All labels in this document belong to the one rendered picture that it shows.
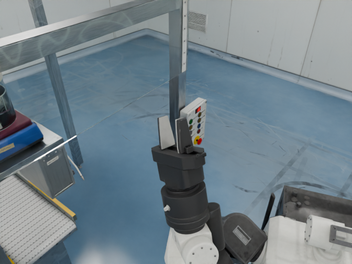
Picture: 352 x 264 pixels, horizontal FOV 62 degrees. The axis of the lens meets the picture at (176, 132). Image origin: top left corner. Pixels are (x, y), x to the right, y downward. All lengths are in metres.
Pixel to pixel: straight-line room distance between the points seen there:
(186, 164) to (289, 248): 0.40
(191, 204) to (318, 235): 0.30
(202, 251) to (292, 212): 0.37
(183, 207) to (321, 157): 2.62
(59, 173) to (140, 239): 1.20
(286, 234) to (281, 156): 2.17
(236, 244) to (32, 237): 0.89
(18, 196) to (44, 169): 0.50
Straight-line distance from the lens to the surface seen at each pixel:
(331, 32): 4.06
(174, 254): 0.69
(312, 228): 0.73
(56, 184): 1.18
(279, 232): 0.83
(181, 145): 0.52
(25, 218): 1.48
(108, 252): 2.22
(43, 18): 2.18
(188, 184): 0.53
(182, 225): 0.57
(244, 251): 0.80
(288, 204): 0.90
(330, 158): 3.13
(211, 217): 0.61
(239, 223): 0.79
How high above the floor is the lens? 1.86
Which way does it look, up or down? 37 degrees down
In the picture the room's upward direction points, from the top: straight up
